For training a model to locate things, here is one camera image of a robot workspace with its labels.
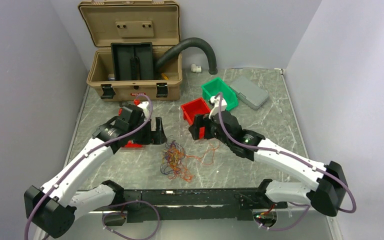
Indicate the left red plastic bin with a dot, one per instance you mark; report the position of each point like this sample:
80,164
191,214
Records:
131,144

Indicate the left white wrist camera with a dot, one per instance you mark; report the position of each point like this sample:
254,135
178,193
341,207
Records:
147,108

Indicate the black toolbox tray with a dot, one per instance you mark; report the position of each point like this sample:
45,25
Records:
133,61

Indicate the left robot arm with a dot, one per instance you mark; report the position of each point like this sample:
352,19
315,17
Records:
76,172

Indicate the tan plastic toolbox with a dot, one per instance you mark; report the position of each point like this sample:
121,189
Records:
130,36

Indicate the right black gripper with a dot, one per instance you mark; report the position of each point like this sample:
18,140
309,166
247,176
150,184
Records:
201,121

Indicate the yellow item in toolbox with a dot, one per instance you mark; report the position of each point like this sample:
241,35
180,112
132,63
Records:
164,76

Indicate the green plastic bin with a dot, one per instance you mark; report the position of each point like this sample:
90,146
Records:
216,85

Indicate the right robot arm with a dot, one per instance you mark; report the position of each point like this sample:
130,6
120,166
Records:
294,169

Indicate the grey plastic case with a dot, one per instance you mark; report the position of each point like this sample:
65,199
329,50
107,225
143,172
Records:
249,92

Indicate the right red plastic bin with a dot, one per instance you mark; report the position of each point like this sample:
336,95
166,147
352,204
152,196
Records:
195,107

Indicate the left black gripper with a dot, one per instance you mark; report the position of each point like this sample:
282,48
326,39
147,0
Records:
155,137

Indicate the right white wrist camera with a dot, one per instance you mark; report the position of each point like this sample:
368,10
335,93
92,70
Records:
218,105

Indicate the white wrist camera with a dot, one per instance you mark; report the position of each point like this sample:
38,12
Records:
147,108
218,105

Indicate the red plastic bin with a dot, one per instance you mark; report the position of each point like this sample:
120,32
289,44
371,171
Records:
131,144
195,107

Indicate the white pipe fitting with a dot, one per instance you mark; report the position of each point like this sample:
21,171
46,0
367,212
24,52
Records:
195,68

